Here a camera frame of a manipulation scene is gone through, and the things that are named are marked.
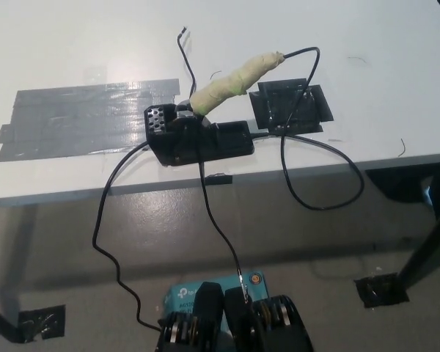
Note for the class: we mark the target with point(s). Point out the black tape square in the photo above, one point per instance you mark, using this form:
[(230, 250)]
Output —
[(275, 106)]

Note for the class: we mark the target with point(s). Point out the tape-wrapped soldering iron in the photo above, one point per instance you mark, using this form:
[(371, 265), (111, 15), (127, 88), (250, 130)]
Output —
[(227, 86)]

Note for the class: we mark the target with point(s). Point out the black robot torso blocks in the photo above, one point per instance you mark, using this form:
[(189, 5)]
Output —
[(209, 322)]

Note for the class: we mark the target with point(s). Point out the black soldering iron base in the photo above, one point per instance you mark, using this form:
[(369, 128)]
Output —
[(205, 144)]

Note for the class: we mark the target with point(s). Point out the black floor tape patch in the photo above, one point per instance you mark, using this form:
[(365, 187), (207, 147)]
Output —
[(44, 322), (377, 293)]

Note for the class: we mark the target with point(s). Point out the small black tape strip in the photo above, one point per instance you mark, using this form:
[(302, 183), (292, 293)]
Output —
[(219, 179)]

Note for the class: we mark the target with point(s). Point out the teal router box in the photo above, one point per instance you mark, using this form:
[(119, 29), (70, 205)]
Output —
[(183, 297)]

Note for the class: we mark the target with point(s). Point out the large grey duct tape patch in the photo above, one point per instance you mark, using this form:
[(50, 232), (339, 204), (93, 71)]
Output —
[(77, 117)]

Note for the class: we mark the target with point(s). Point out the black table leg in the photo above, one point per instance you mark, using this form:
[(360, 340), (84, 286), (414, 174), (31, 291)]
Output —
[(0, 320), (429, 242)]

